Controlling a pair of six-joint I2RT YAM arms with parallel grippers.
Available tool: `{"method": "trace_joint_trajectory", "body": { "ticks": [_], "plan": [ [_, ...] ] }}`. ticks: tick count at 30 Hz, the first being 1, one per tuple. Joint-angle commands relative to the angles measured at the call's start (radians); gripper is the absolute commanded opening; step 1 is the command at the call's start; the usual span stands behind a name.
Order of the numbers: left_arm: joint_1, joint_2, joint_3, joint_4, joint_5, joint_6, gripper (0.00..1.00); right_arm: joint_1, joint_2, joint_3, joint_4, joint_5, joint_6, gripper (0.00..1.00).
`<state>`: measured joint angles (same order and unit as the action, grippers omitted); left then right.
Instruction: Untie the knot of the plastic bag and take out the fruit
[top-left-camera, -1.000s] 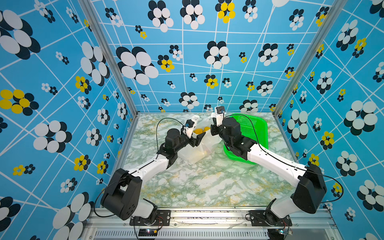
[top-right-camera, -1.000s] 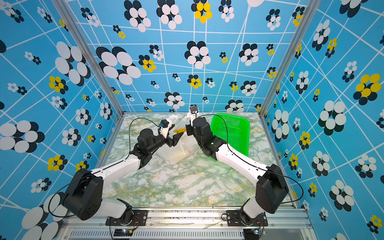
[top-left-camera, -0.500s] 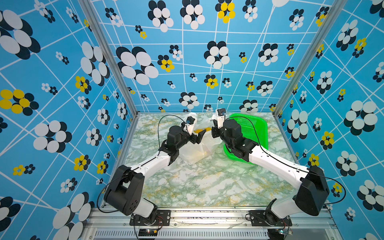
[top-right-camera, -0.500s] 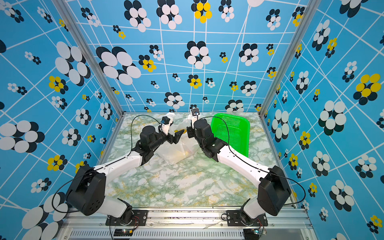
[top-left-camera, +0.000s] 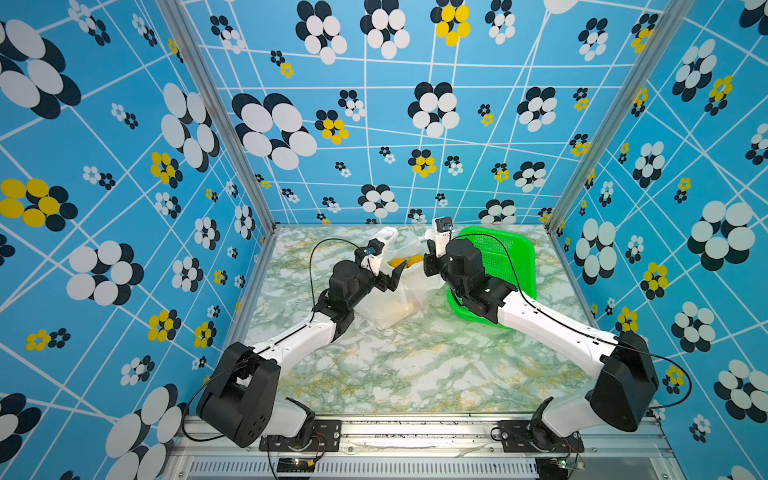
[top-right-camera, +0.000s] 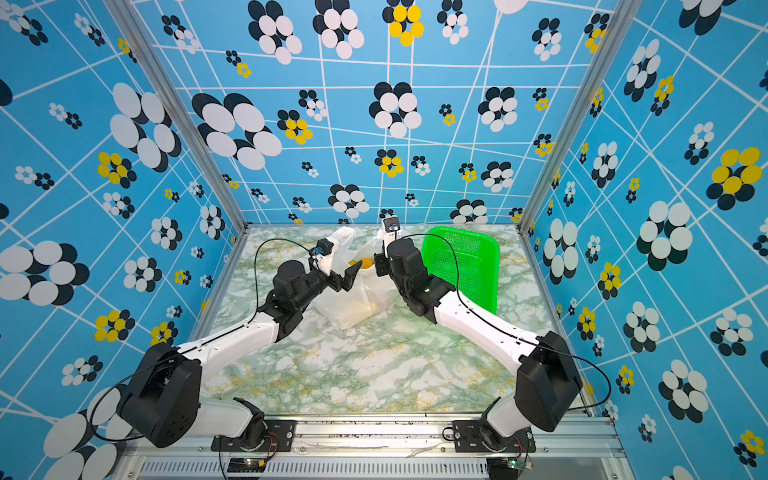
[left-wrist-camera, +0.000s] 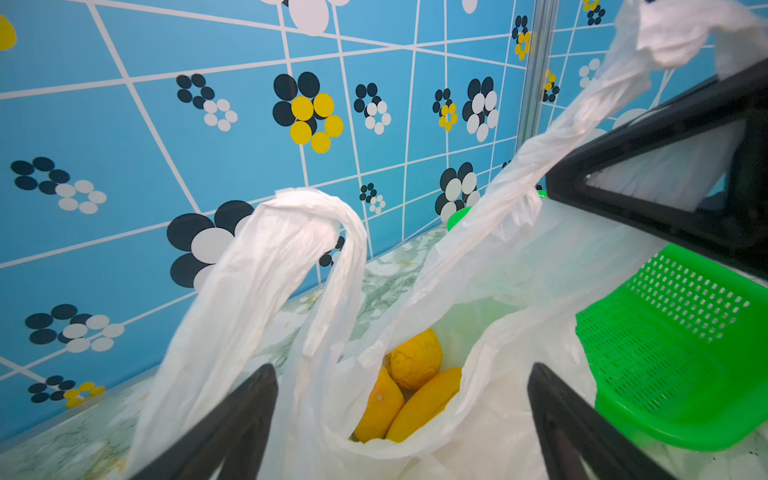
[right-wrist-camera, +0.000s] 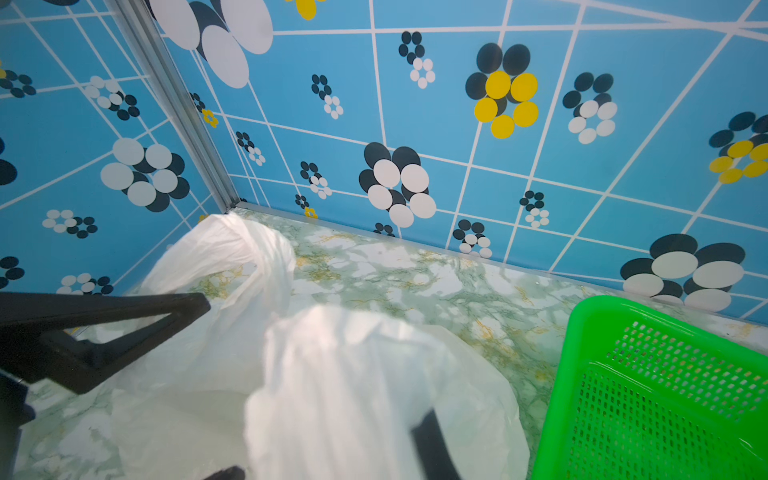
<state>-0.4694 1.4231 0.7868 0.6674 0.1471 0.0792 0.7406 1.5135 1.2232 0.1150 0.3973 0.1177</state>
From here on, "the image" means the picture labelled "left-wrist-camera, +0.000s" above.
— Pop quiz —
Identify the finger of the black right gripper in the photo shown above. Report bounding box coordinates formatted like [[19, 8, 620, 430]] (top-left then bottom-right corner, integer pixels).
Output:
[[546, 61, 767, 279]]

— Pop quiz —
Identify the white plastic bag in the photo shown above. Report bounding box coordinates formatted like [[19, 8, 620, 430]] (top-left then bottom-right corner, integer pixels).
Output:
[[126, 1, 767, 479]]

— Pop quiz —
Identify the green plastic perforated basket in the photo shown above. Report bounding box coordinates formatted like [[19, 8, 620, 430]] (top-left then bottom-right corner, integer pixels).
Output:
[[446, 190, 768, 453]]

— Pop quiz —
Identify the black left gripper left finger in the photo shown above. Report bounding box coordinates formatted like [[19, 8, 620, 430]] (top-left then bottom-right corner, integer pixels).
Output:
[[132, 364, 278, 479]]

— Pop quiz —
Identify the orange yellow mango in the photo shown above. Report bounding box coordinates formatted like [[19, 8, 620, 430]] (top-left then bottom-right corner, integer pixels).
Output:
[[386, 367, 462, 443]]

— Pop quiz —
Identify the right rear aluminium frame post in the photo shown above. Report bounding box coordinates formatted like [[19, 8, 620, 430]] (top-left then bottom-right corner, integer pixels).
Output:
[[516, 0, 560, 150]]

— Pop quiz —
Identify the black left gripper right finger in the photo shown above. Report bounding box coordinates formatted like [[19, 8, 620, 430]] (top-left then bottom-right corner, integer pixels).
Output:
[[527, 362, 672, 479]]

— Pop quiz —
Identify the yellow lemon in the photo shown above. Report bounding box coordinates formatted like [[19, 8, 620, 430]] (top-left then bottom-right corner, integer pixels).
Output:
[[385, 329, 443, 391]]

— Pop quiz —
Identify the yellow orange fruit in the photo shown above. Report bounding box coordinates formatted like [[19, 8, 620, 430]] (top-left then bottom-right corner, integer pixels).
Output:
[[354, 367, 405, 443]]

